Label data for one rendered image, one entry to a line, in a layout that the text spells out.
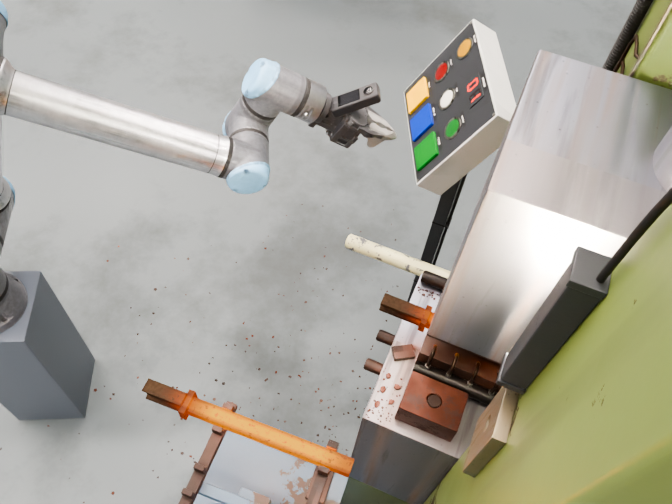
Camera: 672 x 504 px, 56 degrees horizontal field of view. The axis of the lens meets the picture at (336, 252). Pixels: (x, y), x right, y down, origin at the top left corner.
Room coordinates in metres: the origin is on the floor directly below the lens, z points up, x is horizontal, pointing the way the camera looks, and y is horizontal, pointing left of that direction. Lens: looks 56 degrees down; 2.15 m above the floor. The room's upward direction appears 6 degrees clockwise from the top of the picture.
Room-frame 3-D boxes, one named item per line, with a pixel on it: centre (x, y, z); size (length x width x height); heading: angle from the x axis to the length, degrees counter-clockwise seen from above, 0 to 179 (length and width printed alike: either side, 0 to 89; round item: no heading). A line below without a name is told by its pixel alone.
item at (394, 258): (1.01, -0.24, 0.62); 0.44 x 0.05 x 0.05; 72
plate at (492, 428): (0.31, -0.25, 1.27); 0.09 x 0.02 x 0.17; 162
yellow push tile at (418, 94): (1.30, -0.17, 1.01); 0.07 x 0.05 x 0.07; 7
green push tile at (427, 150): (1.10, -0.20, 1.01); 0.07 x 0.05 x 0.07; 7
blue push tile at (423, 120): (1.20, -0.19, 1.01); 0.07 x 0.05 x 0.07; 7
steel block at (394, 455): (0.53, -0.41, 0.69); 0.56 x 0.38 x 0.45; 72
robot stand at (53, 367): (0.75, 0.91, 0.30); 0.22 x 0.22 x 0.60; 9
